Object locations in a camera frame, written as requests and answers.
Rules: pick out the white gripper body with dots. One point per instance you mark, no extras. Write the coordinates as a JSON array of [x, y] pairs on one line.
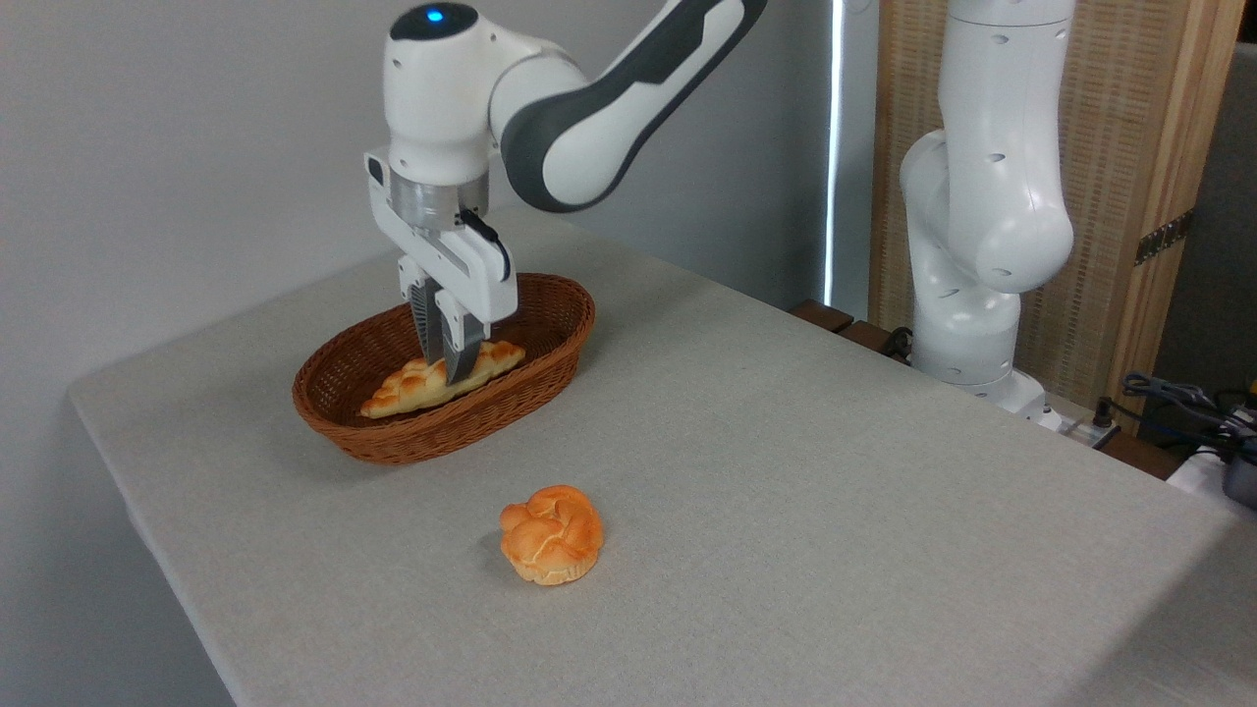
[[471, 275]]

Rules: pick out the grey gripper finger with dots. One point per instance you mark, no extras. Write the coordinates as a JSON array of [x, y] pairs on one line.
[[427, 314], [460, 344]]

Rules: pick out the long braided bread loaf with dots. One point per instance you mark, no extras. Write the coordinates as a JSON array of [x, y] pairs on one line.
[[412, 388]]

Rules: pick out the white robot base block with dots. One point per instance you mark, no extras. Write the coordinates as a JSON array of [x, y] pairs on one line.
[[1065, 422]]

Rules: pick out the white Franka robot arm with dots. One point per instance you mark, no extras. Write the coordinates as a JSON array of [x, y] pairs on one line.
[[589, 128]]

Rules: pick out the round orange bread bun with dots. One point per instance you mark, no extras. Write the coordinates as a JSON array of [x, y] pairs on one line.
[[550, 535]]

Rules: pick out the brown wicker basket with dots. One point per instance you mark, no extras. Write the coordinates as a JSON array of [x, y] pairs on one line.
[[432, 442]]

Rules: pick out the wooden folding screen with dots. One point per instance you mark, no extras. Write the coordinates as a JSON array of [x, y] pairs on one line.
[[1129, 98]]

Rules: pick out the dark metal screen hinge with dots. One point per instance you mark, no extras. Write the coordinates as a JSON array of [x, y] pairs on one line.
[[1164, 238]]

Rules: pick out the grey box device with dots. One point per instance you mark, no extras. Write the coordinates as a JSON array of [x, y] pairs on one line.
[[1242, 481]]

